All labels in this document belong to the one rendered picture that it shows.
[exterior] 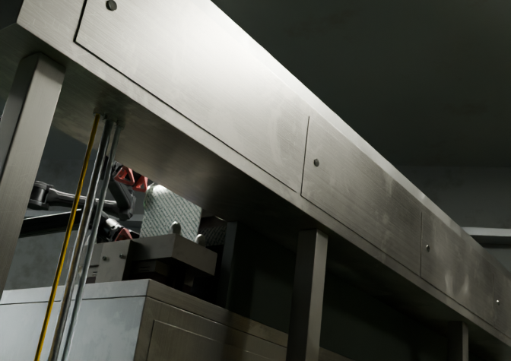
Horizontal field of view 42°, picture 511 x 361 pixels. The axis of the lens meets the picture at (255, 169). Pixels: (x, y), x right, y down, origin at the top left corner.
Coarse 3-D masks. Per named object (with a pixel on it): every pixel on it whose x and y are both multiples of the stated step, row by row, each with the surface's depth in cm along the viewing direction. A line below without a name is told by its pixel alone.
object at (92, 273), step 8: (136, 264) 164; (144, 264) 162; (152, 264) 160; (160, 264) 161; (80, 272) 176; (88, 272) 174; (96, 272) 173; (136, 272) 162; (144, 272) 161; (152, 272) 159; (160, 272) 160; (168, 272) 163; (176, 272) 165; (88, 280) 173; (160, 280) 160; (168, 280) 163; (192, 280) 169; (184, 288) 167
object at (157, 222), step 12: (192, 204) 188; (144, 216) 199; (156, 216) 196; (168, 216) 192; (180, 216) 189; (192, 216) 186; (144, 228) 197; (156, 228) 193; (168, 228) 190; (192, 228) 184; (192, 240) 182
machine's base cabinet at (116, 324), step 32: (0, 320) 177; (32, 320) 168; (96, 320) 154; (128, 320) 147; (160, 320) 149; (192, 320) 157; (0, 352) 171; (32, 352) 163; (96, 352) 149; (128, 352) 143; (160, 352) 147; (192, 352) 155; (224, 352) 164; (256, 352) 175
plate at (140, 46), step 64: (0, 0) 113; (64, 0) 114; (128, 0) 126; (0, 64) 118; (64, 64) 115; (128, 64) 124; (192, 64) 139; (256, 64) 159; (64, 128) 139; (128, 128) 135; (192, 128) 136; (256, 128) 154; (320, 128) 178; (192, 192) 163; (256, 192) 158; (320, 192) 173; (384, 192) 204; (384, 256) 198; (448, 256) 238; (448, 320) 251
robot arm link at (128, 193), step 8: (104, 160) 234; (104, 168) 232; (112, 184) 244; (120, 184) 247; (112, 192) 252; (120, 192) 251; (128, 192) 259; (120, 200) 259; (128, 200) 260; (120, 208) 265; (128, 208) 264; (120, 216) 267; (128, 216) 266
